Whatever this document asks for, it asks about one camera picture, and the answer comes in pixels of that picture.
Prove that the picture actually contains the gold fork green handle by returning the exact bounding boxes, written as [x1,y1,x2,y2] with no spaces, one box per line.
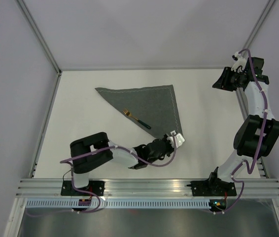
[123,109,151,129]

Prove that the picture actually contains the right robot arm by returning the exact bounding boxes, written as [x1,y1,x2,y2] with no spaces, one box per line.
[207,53,279,195]

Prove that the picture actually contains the aluminium frame post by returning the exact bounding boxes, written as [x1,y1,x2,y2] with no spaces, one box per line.
[15,0,62,75]
[230,0,277,74]

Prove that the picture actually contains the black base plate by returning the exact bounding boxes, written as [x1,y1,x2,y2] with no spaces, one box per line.
[187,180,237,197]
[60,180,105,197]

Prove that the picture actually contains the left aluminium frame post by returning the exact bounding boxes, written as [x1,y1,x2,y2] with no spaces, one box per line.
[15,0,62,75]

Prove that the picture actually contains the white slotted cable duct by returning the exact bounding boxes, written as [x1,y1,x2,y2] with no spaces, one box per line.
[26,198,210,209]

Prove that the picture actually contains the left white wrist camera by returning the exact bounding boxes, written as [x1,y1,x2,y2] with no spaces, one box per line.
[167,130,185,148]

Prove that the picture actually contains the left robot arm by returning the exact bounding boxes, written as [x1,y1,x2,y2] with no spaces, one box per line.
[69,131,185,196]

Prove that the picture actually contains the grey cloth napkin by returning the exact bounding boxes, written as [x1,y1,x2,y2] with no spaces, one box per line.
[95,85,183,138]

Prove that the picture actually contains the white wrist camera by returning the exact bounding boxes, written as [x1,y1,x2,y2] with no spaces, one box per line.
[231,51,246,73]
[167,130,185,148]

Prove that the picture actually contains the aluminium front rail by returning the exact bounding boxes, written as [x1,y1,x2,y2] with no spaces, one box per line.
[16,178,279,199]

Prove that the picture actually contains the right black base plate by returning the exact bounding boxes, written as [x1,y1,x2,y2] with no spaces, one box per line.
[187,180,237,197]

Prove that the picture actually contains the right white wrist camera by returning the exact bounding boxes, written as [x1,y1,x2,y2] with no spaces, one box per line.
[231,51,246,73]

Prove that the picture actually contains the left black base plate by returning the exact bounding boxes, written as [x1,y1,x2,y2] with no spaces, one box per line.
[60,180,105,197]

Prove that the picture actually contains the right aluminium frame post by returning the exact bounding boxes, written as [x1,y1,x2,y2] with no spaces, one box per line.
[230,0,277,74]

